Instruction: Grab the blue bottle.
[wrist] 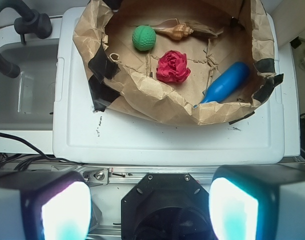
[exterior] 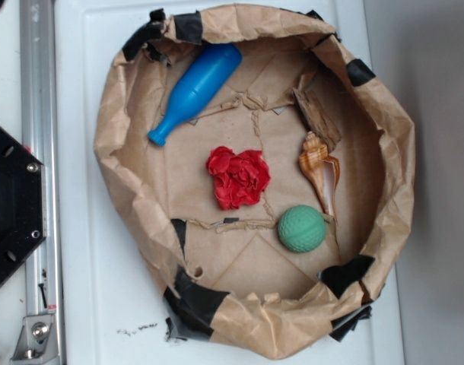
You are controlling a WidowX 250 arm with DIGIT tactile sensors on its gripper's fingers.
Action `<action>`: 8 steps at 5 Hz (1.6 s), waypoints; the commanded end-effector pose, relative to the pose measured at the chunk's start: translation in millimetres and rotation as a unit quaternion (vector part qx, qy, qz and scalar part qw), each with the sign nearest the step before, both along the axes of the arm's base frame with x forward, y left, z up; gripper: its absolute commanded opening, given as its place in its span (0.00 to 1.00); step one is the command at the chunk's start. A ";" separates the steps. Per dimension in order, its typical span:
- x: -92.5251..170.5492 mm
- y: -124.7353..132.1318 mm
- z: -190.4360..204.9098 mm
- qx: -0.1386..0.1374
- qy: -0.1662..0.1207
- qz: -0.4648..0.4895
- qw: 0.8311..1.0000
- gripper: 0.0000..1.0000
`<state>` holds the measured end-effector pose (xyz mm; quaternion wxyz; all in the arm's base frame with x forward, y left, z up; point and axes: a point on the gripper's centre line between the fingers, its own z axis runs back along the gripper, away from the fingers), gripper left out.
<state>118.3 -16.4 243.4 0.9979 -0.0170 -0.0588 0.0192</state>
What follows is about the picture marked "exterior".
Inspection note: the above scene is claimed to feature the aluminium extrusion rail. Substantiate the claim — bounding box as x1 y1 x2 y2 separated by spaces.
20 1 66 364

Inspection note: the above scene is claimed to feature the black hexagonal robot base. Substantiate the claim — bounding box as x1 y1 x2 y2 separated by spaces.
0 126 45 288

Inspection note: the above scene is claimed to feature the metal corner bracket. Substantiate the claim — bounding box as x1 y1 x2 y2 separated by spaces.
10 314 59 364

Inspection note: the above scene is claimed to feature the orange spiral seashell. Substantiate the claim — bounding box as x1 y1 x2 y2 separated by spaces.
298 132 340 217

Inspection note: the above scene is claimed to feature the brown wood bark piece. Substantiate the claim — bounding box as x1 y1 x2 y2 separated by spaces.
292 88 342 152

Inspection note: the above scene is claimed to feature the red crumpled paper ball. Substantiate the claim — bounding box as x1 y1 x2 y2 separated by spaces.
205 146 271 210

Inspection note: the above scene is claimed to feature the brown paper bag bin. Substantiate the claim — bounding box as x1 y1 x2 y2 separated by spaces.
94 4 415 360

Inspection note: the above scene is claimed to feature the green dimpled ball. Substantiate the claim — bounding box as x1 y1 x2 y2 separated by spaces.
277 205 326 253

